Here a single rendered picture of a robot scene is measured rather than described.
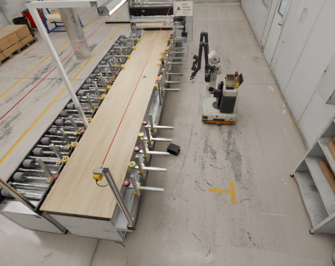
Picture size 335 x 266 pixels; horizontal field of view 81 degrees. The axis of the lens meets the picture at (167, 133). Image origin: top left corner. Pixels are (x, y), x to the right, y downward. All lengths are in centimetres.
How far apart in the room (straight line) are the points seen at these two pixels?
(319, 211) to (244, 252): 115
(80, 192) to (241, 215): 216
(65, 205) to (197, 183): 189
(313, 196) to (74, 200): 312
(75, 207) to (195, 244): 156
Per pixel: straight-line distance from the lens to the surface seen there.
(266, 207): 336
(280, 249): 319
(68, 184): 257
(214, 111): 410
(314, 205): 350
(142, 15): 622
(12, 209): 300
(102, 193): 234
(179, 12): 601
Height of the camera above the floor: 285
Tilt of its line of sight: 46 degrees down
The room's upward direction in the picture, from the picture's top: 4 degrees counter-clockwise
